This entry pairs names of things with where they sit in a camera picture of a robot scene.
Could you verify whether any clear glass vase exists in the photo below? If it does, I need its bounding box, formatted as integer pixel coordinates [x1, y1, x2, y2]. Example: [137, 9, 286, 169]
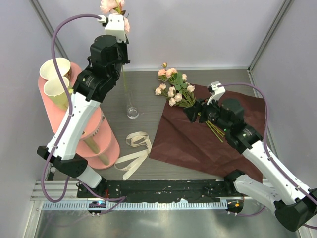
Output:
[124, 84, 139, 119]

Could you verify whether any pink tiered shelf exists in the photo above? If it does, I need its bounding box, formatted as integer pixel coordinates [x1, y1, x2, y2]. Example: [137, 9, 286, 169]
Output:
[38, 73, 120, 170]

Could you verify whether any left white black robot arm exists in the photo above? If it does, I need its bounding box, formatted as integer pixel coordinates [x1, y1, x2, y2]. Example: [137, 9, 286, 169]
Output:
[37, 35, 130, 198]

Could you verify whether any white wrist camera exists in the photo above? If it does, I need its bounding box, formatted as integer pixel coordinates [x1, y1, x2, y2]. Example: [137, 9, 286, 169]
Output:
[207, 81, 226, 105]
[98, 14, 127, 43]

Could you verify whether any pink flower stem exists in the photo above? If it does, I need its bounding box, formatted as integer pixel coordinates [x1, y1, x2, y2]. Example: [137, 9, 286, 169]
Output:
[99, 0, 131, 95]

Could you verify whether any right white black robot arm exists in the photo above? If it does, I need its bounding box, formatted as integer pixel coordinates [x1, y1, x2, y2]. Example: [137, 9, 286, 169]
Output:
[184, 99, 317, 232]

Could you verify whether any dark red wrapping paper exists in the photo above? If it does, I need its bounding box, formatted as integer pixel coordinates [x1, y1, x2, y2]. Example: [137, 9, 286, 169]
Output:
[150, 84, 267, 184]

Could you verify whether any white bowl mug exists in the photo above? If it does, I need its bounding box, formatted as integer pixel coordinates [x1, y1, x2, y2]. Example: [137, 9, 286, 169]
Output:
[39, 57, 71, 80]

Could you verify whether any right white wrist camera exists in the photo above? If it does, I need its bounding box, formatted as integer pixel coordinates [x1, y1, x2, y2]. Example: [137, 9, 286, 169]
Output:
[207, 81, 226, 105]

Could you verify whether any white slotted cable duct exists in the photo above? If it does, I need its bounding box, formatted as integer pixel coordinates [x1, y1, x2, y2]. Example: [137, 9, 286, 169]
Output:
[42, 199, 227, 211]

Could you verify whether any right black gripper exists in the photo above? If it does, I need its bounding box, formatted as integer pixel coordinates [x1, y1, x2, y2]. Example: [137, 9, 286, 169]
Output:
[183, 94, 230, 132]

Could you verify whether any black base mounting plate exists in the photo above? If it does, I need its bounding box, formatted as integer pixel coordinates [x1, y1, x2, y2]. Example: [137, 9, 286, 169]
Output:
[76, 179, 244, 203]

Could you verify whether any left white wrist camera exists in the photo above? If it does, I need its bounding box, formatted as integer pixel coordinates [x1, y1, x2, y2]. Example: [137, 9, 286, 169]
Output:
[98, 14, 127, 43]

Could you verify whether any yellow green mug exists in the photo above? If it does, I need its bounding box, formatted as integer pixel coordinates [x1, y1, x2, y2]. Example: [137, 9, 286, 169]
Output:
[44, 77, 69, 111]

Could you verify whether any pink flower bouquet red wrap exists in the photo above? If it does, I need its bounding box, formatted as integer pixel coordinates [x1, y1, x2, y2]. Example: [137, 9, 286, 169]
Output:
[155, 62, 227, 143]

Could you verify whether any cream ribbon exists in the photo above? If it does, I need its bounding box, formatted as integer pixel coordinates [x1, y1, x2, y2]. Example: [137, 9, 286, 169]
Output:
[113, 131, 152, 180]

